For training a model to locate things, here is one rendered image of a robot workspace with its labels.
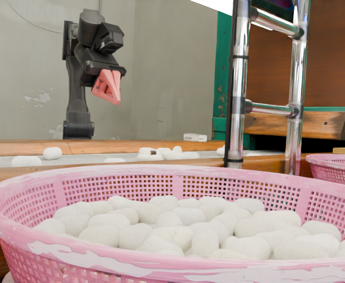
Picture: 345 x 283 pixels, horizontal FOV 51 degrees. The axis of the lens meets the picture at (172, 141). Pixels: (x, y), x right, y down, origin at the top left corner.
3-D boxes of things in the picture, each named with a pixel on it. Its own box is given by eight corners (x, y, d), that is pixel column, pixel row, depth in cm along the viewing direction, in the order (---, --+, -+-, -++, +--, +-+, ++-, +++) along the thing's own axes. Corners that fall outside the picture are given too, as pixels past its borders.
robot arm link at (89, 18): (114, 26, 80) (109, 1, 88) (75, 21, 77) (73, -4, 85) (107, 69, 88) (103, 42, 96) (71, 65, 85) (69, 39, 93)
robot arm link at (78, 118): (90, 132, 104) (88, 39, 115) (66, 132, 101) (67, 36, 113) (87, 140, 109) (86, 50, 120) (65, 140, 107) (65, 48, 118)
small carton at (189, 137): (183, 140, 104) (183, 133, 104) (191, 140, 106) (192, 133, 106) (198, 141, 100) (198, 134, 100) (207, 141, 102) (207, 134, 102)
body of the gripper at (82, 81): (128, 71, 83) (116, 53, 87) (89, 65, 77) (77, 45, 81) (117, 93, 87) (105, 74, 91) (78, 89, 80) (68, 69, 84)
